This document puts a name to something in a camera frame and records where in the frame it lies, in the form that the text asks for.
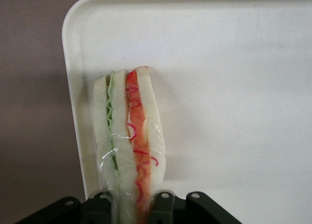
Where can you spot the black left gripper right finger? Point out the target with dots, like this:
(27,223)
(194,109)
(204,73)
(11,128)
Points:
(190,209)

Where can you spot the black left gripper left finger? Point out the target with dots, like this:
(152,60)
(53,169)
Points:
(73,211)

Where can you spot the cream plastic tray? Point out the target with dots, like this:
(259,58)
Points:
(219,87)

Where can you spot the triangle sandwich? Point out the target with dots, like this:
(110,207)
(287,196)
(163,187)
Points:
(136,141)

